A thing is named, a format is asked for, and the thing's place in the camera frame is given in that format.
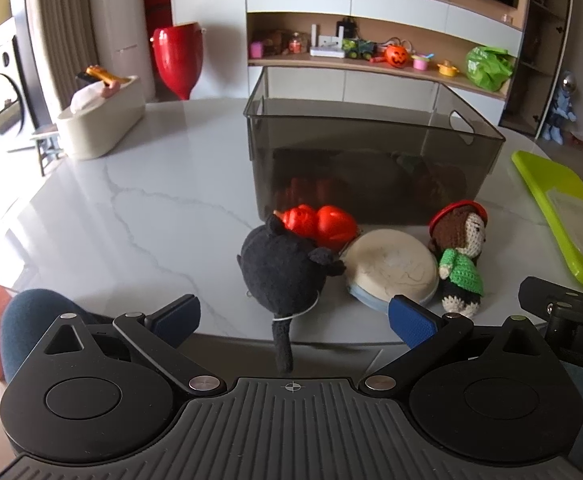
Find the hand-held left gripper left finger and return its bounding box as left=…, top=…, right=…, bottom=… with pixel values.
left=44, top=294, right=225, bottom=397

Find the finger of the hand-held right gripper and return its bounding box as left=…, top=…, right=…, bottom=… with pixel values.
left=519, top=276, right=583, bottom=321

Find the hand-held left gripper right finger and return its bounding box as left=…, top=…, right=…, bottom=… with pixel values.
left=364, top=294, right=546, bottom=397

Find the cream round cushion toy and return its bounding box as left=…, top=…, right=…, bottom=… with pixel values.
left=342, top=228, right=441, bottom=311

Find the crochet doll with red hat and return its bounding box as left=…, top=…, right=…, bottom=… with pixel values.
left=426, top=201, right=489, bottom=318

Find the clear plastic container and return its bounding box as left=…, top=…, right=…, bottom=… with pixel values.
left=544, top=187, right=583, bottom=273

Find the lime green tray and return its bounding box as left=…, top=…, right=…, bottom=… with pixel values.
left=511, top=150, right=583, bottom=295

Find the black plush cat toy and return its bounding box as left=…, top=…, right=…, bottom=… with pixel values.
left=236, top=212, right=347, bottom=375

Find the red plastic toy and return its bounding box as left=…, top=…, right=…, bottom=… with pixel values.
left=278, top=204, right=359, bottom=251

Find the smoked grey storage bin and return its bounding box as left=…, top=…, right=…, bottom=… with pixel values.
left=243, top=65, right=507, bottom=225

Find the dark blue cushion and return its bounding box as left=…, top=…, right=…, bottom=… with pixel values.
left=0, top=288, right=117, bottom=383

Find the blue figure toy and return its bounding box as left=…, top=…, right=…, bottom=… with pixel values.
left=541, top=71, right=579, bottom=145

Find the cream tissue box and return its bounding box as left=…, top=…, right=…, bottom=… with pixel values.
left=56, top=75, right=145, bottom=161

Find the small grey stool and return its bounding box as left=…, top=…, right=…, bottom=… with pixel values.
left=30, top=124, right=65, bottom=177

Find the green plastic bag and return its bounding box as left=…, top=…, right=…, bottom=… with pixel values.
left=465, top=46, right=515, bottom=92

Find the dark open shelf unit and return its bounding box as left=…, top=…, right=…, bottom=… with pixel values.
left=501, top=0, right=577, bottom=136

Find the yellow black toy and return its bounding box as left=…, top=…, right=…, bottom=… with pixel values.
left=76, top=65, right=125, bottom=86

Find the red floor vase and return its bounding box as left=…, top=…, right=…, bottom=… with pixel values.
left=152, top=21, right=206, bottom=101

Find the orange pumpkin bucket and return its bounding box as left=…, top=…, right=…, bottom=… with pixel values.
left=384, top=42, right=412, bottom=68

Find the green toy tractor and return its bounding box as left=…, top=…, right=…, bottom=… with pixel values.
left=341, top=37, right=377, bottom=60

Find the white router box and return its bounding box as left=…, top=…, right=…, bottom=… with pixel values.
left=310, top=24, right=352, bottom=58

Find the white washing machine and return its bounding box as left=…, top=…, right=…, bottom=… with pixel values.
left=0, top=35, right=37, bottom=161

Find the brown toy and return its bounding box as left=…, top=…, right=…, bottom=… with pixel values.
left=264, top=30, right=290, bottom=56

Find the white column air conditioner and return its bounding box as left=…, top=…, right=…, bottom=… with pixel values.
left=88, top=0, right=157, bottom=106

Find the beige curtain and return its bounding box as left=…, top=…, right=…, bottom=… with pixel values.
left=24, top=0, right=102, bottom=126

